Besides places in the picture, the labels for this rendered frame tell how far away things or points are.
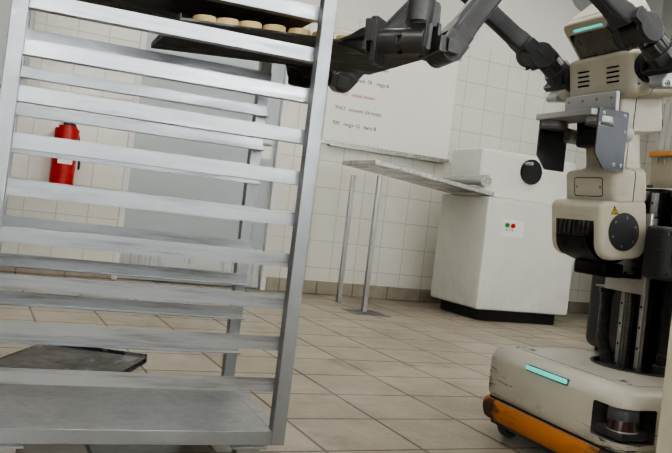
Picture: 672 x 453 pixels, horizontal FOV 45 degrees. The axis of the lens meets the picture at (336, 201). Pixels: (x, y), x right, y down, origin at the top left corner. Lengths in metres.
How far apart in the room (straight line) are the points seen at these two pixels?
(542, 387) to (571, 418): 0.14
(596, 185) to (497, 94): 4.50
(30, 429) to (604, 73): 1.71
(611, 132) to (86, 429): 1.49
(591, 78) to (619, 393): 0.88
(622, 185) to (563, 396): 0.59
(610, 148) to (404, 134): 4.14
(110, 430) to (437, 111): 5.09
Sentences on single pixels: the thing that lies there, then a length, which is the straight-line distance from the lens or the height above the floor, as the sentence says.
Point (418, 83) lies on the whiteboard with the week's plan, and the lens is 6.40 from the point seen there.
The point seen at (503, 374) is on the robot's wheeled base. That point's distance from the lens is 2.54.
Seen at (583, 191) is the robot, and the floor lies 0.77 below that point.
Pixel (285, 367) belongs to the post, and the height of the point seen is 0.29.
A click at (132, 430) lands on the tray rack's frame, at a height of 0.15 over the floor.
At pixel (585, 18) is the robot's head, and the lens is 2.41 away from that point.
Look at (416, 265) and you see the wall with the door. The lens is 6.42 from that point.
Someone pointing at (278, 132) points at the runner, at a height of 0.78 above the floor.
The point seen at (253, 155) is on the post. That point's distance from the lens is 2.15.
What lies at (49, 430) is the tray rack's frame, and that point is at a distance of 1.70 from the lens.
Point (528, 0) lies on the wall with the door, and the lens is 7.11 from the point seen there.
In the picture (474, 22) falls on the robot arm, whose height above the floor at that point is 1.08.
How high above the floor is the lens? 0.63
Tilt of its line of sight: 1 degrees up
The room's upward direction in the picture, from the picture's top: 7 degrees clockwise
